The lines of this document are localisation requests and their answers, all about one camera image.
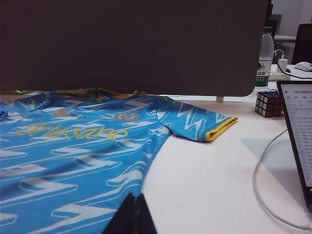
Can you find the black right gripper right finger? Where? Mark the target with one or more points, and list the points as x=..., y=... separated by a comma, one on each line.
x=145, y=219

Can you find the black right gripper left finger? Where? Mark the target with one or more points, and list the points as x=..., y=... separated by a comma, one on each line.
x=122, y=219

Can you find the black office chair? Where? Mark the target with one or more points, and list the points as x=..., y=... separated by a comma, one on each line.
x=304, y=44

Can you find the white computer mouse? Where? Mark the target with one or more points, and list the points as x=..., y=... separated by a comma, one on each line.
x=303, y=65

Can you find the open laptop computer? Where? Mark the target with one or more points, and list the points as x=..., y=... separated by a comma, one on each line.
x=302, y=134

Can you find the blue patterned soccer jersey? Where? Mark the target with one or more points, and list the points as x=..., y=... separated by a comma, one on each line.
x=73, y=158

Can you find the brown felt desk divider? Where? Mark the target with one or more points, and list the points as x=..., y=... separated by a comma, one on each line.
x=122, y=48

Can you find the clear plastic water bottle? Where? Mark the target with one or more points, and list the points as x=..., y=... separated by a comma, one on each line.
x=264, y=61

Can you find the green item behind divider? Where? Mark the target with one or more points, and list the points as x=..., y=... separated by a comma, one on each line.
x=17, y=91

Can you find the white plug charger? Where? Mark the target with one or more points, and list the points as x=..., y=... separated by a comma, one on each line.
x=282, y=64

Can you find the white power strip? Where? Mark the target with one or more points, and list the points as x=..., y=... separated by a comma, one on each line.
x=275, y=76

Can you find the black Rubik's cube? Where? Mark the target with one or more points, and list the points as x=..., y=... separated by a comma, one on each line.
x=268, y=104

